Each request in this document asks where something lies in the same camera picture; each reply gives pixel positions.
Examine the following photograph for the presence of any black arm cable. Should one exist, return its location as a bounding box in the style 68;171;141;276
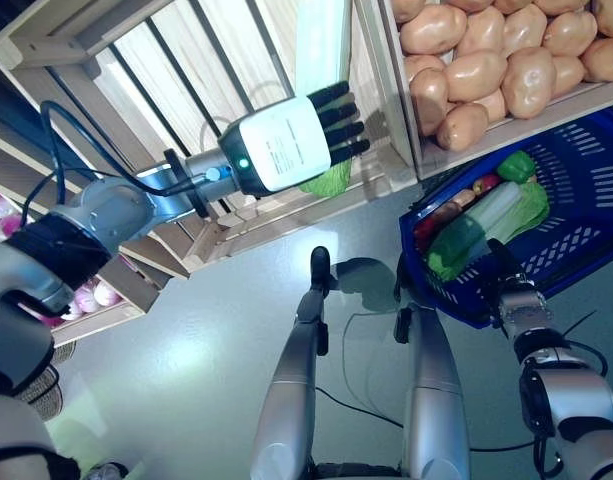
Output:
560;309;610;381
23;99;202;229

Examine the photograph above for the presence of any dark robot waist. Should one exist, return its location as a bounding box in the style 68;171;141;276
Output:
305;462;412;480

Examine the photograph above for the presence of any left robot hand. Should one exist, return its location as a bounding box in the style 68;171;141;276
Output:
218;81;373;200

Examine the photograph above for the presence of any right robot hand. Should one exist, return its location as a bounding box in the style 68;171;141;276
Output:
477;237;526;324

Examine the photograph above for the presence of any wooden cabbage crate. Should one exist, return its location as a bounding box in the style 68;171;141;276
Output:
0;0;421;280

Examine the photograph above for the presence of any blue plastic shopping basket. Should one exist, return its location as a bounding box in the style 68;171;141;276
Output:
398;107;613;331

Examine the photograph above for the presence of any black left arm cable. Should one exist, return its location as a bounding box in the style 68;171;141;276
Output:
23;99;202;229

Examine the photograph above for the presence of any thin grey floor cable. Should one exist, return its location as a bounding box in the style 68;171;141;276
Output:
342;310;407;416

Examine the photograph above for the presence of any black floor cable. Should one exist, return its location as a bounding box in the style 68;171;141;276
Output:
313;384;542;451

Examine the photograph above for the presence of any silver robot leg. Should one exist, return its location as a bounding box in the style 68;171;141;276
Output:
395;304;472;480
248;246;332;480

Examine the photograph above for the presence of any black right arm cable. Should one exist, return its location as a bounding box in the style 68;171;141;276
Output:
560;309;610;381

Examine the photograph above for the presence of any red tomato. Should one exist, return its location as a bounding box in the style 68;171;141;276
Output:
414;218;440;252

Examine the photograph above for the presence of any napa cabbage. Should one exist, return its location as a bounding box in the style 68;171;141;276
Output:
460;179;551;246
424;214;493;282

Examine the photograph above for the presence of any woven wicker basket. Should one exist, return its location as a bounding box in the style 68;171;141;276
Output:
13;339;78;422

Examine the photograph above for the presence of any brown round vegetable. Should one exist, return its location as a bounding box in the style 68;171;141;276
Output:
432;201;461;225

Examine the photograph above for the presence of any silver left robot leg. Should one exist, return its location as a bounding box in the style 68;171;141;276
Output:
248;246;332;480

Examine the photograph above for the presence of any wooden potato crate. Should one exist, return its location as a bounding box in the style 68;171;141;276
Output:
378;0;613;184

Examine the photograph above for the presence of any green bell pepper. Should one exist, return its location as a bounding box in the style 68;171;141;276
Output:
495;150;538;185

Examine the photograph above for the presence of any silver right robot leg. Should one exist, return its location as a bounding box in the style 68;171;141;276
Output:
395;304;472;480

